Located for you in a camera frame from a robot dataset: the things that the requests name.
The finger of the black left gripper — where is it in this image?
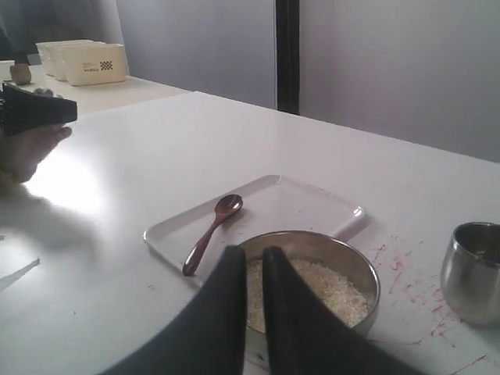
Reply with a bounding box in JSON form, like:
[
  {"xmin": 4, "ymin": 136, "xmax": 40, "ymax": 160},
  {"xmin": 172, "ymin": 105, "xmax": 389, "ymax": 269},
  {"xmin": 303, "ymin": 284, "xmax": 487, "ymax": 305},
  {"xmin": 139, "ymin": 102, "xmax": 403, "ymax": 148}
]
[{"xmin": 1, "ymin": 82, "xmax": 77, "ymax": 137}]

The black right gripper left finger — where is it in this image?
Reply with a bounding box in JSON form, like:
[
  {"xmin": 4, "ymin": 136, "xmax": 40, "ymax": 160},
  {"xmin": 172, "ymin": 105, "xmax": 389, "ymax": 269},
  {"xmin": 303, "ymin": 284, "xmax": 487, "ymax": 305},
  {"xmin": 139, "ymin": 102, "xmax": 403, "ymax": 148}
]
[{"xmin": 103, "ymin": 245, "xmax": 247, "ymax": 374}]

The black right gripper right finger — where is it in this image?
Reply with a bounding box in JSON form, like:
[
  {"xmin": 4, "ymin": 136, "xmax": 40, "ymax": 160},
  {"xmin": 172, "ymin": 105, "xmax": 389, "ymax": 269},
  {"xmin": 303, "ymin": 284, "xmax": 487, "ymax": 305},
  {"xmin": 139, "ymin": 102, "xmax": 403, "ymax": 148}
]
[{"xmin": 262, "ymin": 247, "xmax": 421, "ymax": 374}]

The brown wooden spoon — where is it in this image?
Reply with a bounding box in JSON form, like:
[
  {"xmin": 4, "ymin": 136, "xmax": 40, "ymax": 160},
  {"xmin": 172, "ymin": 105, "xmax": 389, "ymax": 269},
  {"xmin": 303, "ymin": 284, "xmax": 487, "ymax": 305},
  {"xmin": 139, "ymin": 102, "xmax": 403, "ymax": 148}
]
[{"xmin": 181, "ymin": 194, "xmax": 244, "ymax": 277}]

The steel bowl of rice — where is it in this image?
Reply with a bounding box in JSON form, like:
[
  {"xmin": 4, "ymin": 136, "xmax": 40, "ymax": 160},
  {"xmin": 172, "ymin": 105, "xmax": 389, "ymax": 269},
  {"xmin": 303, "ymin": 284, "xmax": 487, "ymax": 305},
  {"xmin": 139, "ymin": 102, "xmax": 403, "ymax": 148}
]
[{"xmin": 241, "ymin": 230, "xmax": 381, "ymax": 348}]

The small steel cup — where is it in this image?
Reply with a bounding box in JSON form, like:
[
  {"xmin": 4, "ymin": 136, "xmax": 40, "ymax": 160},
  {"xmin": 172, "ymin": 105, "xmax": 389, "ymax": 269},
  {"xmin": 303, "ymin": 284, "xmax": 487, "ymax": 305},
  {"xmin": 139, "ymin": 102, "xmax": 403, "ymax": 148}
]
[{"xmin": 441, "ymin": 222, "xmax": 499, "ymax": 327}]

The rear cream storage basket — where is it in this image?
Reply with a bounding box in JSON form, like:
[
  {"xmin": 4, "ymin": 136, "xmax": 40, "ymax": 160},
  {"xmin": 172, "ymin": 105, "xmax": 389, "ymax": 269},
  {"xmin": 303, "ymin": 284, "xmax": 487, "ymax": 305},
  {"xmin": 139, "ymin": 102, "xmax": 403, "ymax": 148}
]
[{"xmin": 35, "ymin": 39, "xmax": 91, "ymax": 77}]

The cream storage basket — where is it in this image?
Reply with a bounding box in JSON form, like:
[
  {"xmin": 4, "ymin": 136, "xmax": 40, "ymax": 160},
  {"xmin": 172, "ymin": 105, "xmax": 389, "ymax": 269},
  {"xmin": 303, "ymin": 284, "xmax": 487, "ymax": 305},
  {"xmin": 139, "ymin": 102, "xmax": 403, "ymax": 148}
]
[
  {"xmin": 35, "ymin": 39, "xmax": 91, "ymax": 77},
  {"xmin": 60, "ymin": 42, "xmax": 127, "ymax": 86},
  {"xmin": 46, "ymin": 40, "xmax": 102, "ymax": 81}
]

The middle cream storage basket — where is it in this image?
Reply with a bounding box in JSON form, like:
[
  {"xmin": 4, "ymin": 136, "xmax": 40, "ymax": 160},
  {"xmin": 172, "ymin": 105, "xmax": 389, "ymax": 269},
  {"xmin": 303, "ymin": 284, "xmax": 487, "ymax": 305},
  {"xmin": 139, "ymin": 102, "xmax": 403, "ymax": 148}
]
[{"xmin": 46, "ymin": 40, "xmax": 102, "ymax": 81}]

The front cream storage basket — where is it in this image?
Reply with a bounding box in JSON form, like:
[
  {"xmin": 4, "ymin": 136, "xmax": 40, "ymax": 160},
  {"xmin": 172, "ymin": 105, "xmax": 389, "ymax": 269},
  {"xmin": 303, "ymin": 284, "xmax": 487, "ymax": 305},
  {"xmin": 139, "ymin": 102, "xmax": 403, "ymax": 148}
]
[{"xmin": 60, "ymin": 42, "xmax": 127, "ymax": 86}]

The white rectangular plastic tray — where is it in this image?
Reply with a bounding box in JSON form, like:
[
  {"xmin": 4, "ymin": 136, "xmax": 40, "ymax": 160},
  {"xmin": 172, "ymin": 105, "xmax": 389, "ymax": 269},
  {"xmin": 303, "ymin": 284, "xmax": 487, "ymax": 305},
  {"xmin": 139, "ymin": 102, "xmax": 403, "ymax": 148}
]
[{"xmin": 144, "ymin": 175, "xmax": 366, "ymax": 287}]

